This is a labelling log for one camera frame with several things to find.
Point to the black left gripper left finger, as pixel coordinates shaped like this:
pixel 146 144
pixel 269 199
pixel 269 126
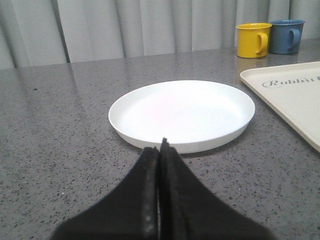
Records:
pixel 128 212

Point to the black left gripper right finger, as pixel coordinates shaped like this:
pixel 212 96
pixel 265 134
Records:
pixel 189 211

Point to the white round plate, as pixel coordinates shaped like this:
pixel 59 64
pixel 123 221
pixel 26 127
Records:
pixel 192 115

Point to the cream rabbit print tray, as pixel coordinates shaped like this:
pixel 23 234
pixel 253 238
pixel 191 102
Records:
pixel 293 92

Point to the yellow mug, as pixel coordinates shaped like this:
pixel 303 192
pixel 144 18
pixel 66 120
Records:
pixel 253 40

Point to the blue mug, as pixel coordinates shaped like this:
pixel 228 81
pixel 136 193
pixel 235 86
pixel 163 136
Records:
pixel 285 36

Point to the grey curtain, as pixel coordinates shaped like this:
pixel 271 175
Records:
pixel 46 32

